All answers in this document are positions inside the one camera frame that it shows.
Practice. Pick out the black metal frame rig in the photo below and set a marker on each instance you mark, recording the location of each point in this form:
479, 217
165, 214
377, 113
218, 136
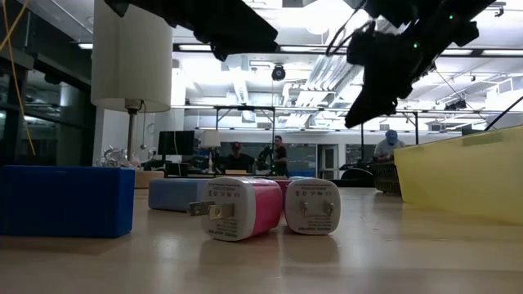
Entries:
245, 108
416, 126

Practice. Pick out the white shade wooden base lamp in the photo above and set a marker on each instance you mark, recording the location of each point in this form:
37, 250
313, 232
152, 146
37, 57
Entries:
130, 61

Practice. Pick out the black ceiling light rail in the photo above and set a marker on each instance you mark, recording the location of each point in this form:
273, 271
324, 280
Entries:
476, 52

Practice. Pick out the periwinkle blue block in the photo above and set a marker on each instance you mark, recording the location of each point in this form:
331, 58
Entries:
175, 195

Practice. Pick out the dark blue box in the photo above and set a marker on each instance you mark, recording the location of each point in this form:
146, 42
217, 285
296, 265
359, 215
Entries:
65, 200

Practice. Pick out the purple white power adapter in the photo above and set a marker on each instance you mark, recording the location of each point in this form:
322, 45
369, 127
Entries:
312, 206

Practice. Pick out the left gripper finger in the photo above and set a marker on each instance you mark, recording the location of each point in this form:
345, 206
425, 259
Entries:
241, 34

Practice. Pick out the small white shade lamp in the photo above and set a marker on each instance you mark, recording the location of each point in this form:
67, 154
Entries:
210, 139

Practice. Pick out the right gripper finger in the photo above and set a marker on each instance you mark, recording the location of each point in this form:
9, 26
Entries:
376, 102

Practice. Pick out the yellow translucent plastic tray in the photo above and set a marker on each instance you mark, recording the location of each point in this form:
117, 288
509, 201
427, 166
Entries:
461, 175

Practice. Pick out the background black robot arm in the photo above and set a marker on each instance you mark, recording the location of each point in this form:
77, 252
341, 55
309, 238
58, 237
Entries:
265, 157

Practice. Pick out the person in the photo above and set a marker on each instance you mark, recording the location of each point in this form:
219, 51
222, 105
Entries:
388, 149
237, 161
281, 157

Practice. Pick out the crumpled clear plastic wrap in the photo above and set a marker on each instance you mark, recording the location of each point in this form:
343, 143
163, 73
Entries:
116, 158

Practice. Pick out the small black ceiling spotlights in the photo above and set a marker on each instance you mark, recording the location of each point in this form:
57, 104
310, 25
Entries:
455, 105

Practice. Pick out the pink white power adapter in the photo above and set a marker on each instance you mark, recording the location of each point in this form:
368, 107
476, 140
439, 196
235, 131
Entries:
245, 204

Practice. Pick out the black ceiling dome camera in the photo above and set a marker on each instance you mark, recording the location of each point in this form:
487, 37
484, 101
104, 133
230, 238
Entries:
278, 73

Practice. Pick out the black computer monitor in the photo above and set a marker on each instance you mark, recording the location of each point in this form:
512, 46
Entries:
175, 143

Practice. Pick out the black office chair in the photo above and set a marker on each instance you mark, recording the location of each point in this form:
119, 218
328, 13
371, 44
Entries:
355, 175

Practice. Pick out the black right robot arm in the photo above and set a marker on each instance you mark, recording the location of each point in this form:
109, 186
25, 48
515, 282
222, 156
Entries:
457, 12

